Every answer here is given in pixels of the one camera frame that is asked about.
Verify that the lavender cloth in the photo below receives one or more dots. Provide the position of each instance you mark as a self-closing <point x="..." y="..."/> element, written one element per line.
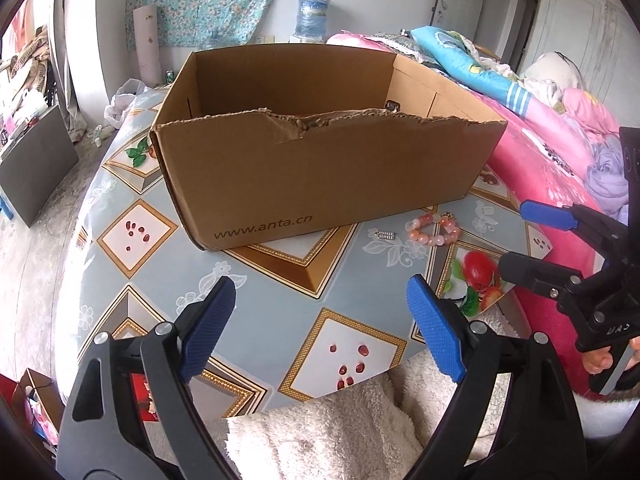
<point x="610" y="175"/>

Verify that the blue patterned quilt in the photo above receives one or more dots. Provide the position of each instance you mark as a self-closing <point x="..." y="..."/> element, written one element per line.
<point x="470" y="62"/>

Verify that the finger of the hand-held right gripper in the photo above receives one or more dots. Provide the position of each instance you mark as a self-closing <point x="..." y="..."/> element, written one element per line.
<point x="535" y="272"/>
<point x="547" y="216"/>

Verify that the white water dispenser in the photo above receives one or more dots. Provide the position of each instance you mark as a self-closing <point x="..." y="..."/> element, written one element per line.
<point x="305" y="39"/>

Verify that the small silver abacus charm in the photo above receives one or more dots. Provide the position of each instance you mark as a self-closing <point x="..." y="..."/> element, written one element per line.
<point x="385" y="235"/>

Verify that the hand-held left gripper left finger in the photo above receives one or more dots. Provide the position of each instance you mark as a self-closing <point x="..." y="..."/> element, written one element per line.
<point x="210" y="325"/>

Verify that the green drink can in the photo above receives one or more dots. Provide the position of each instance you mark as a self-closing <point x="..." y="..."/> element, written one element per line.
<point x="169" y="77"/>

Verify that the white plastic bag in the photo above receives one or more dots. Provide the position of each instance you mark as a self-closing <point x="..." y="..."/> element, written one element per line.
<point x="122" y="105"/>

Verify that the grey curtain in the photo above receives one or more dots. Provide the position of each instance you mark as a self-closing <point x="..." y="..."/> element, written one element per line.
<point x="65" y="50"/>

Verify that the grey cabinet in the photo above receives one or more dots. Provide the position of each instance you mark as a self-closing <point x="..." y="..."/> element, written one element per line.
<point x="35" y="170"/>

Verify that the grey lace cushion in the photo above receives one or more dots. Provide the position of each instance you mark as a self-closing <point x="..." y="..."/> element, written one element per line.
<point x="395" y="42"/>

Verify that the pink paper roll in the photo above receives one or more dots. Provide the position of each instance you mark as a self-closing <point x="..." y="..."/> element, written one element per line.
<point x="147" y="45"/>

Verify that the pink pillow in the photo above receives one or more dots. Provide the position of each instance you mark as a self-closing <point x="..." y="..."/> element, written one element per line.
<point x="590" y="110"/>

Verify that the white panelled door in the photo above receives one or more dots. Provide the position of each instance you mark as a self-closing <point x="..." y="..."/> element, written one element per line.
<point x="575" y="25"/>

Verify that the brown paper bag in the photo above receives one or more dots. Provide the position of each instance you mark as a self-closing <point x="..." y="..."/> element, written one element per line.
<point x="40" y="405"/>

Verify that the brown cardboard box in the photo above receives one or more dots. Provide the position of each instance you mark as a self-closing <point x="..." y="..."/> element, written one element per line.
<point x="325" y="180"/>

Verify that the white wall socket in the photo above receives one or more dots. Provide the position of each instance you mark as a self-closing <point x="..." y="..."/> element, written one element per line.
<point x="264" y="39"/>

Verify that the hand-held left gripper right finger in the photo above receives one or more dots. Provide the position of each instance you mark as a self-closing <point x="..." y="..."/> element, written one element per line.
<point x="437" y="330"/>

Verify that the person's right hand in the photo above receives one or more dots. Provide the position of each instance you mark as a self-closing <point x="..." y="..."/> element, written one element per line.
<point x="600" y="361"/>

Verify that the blue water cooler bottle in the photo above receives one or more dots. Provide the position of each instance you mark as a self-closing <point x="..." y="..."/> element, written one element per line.
<point x="312" y="15"/>

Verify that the white fleece garment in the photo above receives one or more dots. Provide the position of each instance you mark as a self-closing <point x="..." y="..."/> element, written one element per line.
<point x="325" y="435"/>

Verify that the pile of clothes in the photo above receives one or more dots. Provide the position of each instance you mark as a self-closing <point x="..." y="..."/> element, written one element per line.
<point x="25" y="75"/>

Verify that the patterned pomegranate tablecloth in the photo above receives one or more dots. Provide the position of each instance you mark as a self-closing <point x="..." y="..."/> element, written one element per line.
<point x="280" y="330"/>

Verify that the white plush pillow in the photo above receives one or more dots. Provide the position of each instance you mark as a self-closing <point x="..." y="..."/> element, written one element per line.
<point x="555" y="72"/>

